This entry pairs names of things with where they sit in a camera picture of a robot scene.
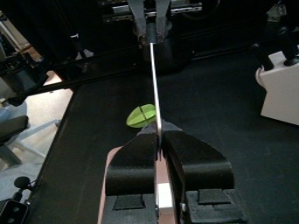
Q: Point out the white knife block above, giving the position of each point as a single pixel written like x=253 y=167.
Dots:
x=281 y=93

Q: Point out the black table frame rail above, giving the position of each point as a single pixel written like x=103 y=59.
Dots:
x=86 y=80

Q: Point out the black equipment box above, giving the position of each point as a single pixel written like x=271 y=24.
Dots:
x=19 y=78

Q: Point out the white toy sushi roll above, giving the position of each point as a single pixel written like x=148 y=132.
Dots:
x=166 y=195

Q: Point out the white hanging tag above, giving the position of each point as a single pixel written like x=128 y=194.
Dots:
x=277 y=11

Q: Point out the grey black chair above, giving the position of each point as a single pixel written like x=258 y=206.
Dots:
x=11 y=128

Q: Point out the green toy food piece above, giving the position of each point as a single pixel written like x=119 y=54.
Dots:
x=138 y=118

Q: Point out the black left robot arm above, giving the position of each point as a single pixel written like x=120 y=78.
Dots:
x=175 y=55

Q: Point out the black handheld device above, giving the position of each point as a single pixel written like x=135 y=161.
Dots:
x=11 y=211

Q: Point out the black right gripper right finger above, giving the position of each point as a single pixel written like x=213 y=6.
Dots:
x=202 y=172

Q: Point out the black round knob stand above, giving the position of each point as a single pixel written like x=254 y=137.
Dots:
x=22 y=182

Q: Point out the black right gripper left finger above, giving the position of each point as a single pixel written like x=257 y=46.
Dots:
x=130 y=172

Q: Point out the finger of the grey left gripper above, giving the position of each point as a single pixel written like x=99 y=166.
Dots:
x=164 y=17
x=138 y=17

